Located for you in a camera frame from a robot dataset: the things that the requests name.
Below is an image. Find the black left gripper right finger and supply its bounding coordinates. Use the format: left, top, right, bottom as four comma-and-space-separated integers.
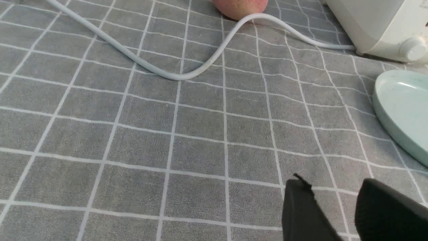
354, 178, 428, 241

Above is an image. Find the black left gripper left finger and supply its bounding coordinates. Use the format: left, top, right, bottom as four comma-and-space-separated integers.
282, 173, 341, 241

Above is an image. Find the light green plate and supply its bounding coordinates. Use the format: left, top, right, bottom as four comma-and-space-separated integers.
372, 70, 428, 166

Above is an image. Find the white two-slot toaster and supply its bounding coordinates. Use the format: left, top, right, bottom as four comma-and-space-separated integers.
323, 0, 428, 65

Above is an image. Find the pink peach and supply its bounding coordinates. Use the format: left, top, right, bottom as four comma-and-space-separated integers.
213, 0, 269, 20

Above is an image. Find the grey checked tablecloth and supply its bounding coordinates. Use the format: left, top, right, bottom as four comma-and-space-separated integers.
0, 0, 427, 241

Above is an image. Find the white power cable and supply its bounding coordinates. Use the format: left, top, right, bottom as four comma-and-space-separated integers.
47, 0, 356, 81

